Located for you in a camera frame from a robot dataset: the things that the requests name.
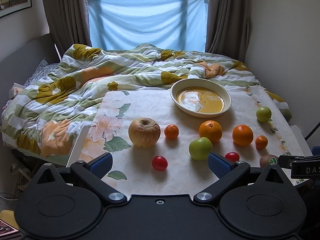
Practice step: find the light blue window sheet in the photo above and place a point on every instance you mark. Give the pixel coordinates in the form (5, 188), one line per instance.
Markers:
(167, 24)

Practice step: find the brown curtain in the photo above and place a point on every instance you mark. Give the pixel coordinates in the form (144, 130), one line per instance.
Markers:
(68, 22)
(228, 28)

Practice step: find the white chair back right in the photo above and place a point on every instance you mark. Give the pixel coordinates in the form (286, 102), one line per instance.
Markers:
(301, 141)

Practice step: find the white chair back left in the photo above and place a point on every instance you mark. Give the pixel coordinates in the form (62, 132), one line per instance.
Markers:
(76, 150)

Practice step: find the left brown curtain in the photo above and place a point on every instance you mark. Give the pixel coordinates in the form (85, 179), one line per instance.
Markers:
(68, 22)

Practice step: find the white chair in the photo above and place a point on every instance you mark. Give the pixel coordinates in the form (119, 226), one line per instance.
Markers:
(76, 150)
(301, 141)

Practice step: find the patterned grey pillow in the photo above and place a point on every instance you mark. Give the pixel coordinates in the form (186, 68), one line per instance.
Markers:
(41, 71)

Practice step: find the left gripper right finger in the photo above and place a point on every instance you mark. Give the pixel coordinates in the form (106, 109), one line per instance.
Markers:
(230, 175)

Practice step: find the floral white tablecloth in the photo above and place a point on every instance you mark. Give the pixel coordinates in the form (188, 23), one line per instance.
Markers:
(132, 171)

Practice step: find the brown kiwi with sticker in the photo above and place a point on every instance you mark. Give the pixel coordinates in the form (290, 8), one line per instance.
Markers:
(266, 159)

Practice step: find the red cherry tomato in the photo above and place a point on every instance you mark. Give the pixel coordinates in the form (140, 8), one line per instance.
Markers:
(232, 156)
(159, 163)

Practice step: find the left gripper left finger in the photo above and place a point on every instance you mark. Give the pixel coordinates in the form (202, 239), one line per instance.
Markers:
(89, 175)

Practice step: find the right brown curtain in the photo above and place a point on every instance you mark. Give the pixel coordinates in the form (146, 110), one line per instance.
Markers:
(228, 28)

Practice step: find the grey bed headboard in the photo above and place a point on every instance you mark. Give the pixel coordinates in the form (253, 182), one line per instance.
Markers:
(20, 65)

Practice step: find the large wrinkled yellow apple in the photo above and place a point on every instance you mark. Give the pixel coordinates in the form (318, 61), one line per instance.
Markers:
(144, 132)

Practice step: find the cream bowl with yellow cartoon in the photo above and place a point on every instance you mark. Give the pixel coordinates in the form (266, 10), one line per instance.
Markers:
(200, 98)

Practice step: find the small white box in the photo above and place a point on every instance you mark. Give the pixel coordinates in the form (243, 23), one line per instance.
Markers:
(15, 90)

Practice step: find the green apple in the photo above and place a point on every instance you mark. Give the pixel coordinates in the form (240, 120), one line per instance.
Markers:
(263, 114)
(200, 149)

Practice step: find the floral striped quilt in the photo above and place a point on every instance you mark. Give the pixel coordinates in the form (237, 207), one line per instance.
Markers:
(46, 117)

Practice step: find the large orange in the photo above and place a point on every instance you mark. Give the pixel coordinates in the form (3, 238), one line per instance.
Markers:
(211, 130)
(242, 135)

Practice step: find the small mandarin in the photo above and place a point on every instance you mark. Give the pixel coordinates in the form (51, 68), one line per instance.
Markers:
(171, 132)
(261, 142)

